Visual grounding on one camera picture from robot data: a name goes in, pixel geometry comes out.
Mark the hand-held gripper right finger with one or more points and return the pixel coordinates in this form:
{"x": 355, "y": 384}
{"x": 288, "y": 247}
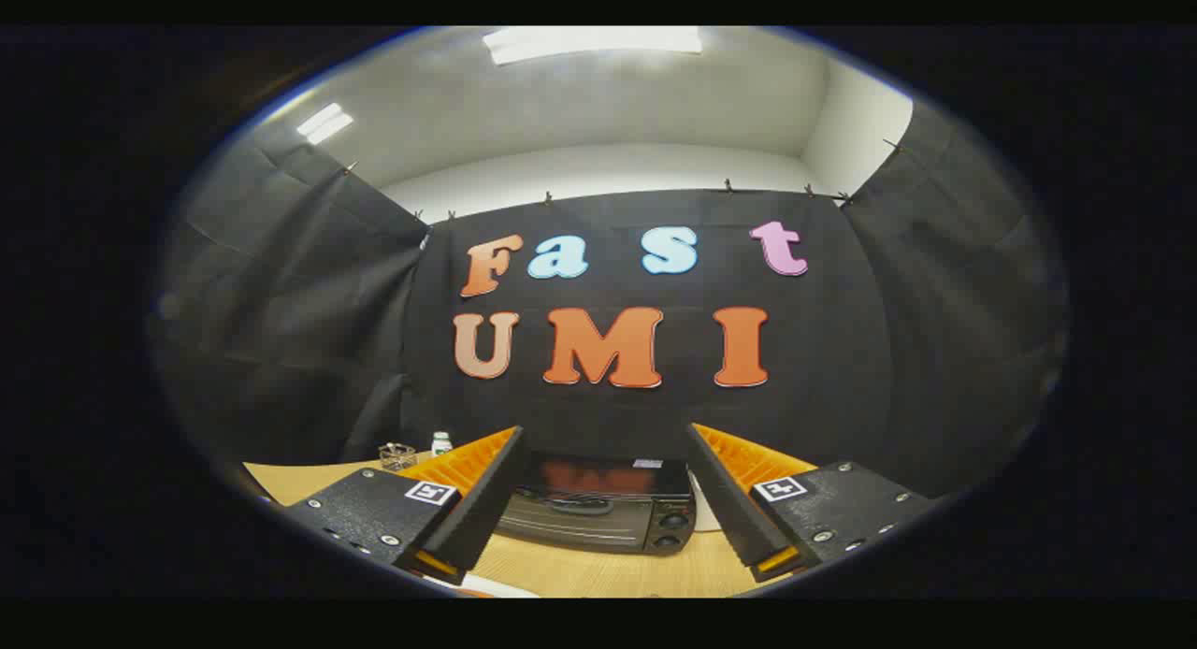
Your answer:
{"x": 729, "y": 499}

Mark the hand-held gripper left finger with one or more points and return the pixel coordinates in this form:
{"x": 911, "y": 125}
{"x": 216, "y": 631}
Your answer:
{"x": 486, "y": 499}

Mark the black toaster oven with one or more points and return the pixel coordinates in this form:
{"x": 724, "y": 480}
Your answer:
{"x": 598, "y": 523}

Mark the white bread toaster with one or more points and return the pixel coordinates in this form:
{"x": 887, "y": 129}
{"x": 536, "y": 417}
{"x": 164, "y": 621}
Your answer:
{"x": 703, "y": 511}

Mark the white bottle green cap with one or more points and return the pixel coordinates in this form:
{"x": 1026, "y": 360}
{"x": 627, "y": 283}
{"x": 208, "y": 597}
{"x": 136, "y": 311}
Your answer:
{"x": 441, "y": 443}

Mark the white square plate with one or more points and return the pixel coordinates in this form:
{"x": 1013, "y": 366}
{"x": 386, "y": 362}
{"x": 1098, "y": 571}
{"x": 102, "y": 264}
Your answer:
{"x": 505, "y": 590}

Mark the black backdrop cloth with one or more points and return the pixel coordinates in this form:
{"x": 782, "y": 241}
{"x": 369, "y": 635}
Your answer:
{"x": 842, "y": 350}

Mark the small ceiling light panel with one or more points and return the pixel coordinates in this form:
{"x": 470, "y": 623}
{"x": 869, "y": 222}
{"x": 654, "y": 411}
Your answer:
{"x": 324, "y": 123}

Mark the large ceiling light panel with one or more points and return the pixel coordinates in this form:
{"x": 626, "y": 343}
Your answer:
{"x": 589, "y": 41}

